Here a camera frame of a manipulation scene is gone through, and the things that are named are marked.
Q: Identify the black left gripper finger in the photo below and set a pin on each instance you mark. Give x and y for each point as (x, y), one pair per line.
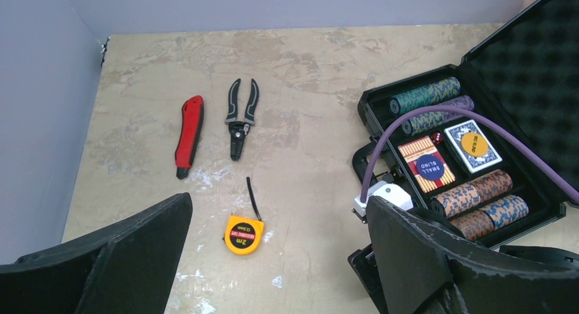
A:
(126, 267)

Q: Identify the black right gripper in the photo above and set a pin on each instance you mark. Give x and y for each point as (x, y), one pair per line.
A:
(416, 267)

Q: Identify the brown poker chip stack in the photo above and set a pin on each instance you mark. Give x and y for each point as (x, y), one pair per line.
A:
(474, 225)

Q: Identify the black foam-lined poker case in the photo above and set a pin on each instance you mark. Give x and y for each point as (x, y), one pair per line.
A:
(524, 78)

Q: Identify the blue small blind button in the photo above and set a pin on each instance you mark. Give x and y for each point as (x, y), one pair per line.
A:
(430, 167)

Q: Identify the blue grey poker chip stack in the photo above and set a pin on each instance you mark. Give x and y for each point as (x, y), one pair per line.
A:
(506, 210)

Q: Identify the yellow big blind button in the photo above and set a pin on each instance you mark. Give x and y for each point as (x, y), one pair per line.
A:
(474, 144)

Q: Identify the blue playing card deck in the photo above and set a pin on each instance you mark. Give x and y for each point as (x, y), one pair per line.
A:
(473, 164)

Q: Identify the yellow tape measure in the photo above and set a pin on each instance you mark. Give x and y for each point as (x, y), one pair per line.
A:
(243, 235)

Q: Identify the orange poker chip row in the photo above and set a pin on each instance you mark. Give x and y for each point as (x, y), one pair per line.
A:
(472, 193)

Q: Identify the red playing card deck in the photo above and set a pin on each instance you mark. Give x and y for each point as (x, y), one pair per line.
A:
(413, 150)

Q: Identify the red translucent die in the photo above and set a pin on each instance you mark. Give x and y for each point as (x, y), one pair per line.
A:
(437, 138)

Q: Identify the purple poker chip row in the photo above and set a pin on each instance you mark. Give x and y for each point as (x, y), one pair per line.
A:
(427, 121)

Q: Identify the green poker chip row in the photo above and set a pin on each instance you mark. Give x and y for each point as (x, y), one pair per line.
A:
(425, 95)

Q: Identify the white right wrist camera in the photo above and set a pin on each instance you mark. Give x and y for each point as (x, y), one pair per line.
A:
(392, 193)

